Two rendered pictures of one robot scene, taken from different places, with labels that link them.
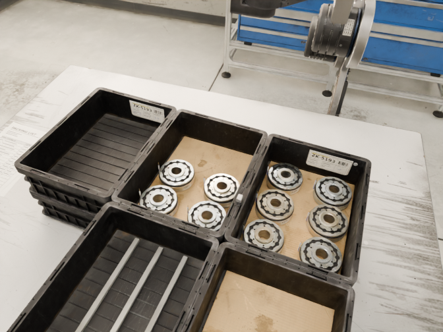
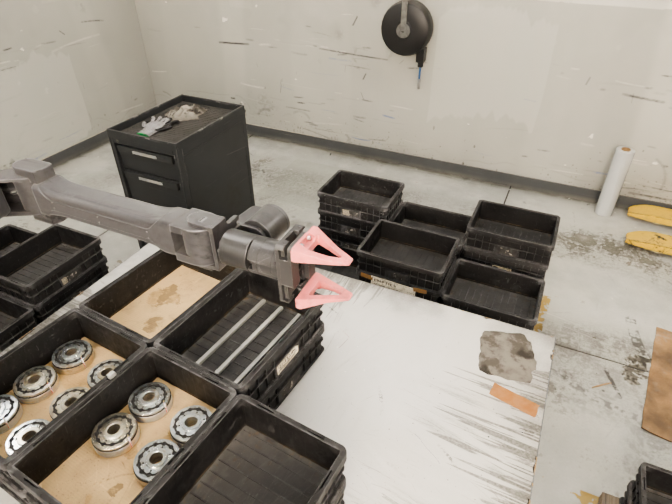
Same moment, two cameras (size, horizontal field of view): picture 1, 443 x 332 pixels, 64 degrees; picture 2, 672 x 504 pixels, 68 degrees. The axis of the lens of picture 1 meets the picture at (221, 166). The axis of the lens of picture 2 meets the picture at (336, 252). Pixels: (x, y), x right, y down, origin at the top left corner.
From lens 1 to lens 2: 1.43 m
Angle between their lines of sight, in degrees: 97
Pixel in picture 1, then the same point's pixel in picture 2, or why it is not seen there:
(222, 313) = not seen: hidden behind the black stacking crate
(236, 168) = (75, 473)
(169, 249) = not seen: hidden behind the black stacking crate
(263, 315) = (147, 332)
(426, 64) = not seen: outside the picture
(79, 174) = (283, 490)
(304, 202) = (35, 415)
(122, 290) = (246, 359)
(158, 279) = (215, 363)
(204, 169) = (118, 477)
